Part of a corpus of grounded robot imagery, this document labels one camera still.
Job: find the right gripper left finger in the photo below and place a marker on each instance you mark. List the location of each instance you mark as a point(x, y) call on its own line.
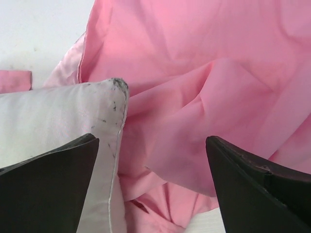
point(46, 193)

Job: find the pink pillow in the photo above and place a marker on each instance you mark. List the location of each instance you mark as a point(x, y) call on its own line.
point(38, 121)

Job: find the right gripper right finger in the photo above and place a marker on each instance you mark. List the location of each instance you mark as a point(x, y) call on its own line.
point(256, 195)

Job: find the pink satin rose pillowcase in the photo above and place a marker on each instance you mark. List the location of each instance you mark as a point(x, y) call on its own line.
point(237, 69)

